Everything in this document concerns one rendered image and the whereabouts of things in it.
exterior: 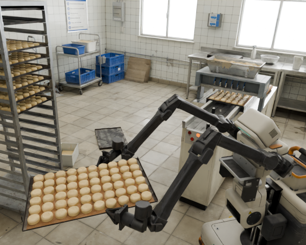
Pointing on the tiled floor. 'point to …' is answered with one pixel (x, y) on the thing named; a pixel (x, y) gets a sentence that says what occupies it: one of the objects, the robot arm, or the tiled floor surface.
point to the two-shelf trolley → (79, 67)
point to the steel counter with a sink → (300, 105)
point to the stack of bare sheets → (108, 135)
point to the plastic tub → (68, 154)
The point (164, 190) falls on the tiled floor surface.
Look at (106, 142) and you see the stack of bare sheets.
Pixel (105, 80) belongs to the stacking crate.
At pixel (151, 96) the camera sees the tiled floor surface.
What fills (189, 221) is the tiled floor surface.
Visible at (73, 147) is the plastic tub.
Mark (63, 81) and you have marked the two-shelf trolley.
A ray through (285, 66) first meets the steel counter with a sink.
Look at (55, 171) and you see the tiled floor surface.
